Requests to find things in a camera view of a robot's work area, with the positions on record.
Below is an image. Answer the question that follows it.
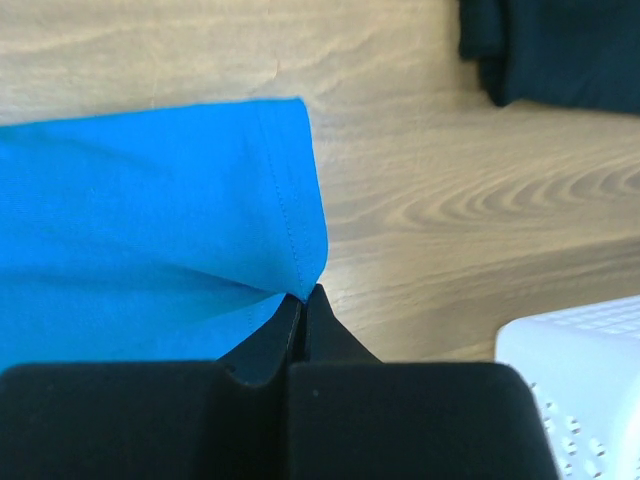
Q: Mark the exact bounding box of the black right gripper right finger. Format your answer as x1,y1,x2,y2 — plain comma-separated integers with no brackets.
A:
288,287,557,479

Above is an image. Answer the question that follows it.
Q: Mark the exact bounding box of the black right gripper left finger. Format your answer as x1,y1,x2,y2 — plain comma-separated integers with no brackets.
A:
1,297,302,479

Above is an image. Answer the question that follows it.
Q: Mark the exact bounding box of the blue t shirt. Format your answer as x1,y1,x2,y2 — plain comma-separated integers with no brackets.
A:
1,98,328,368

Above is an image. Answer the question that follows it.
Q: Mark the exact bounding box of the white plastic basket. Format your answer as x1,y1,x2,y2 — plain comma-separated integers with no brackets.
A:
495,296,639,479

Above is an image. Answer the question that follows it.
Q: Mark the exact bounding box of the folded black t shirt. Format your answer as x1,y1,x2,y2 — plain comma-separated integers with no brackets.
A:
459,1,639,114

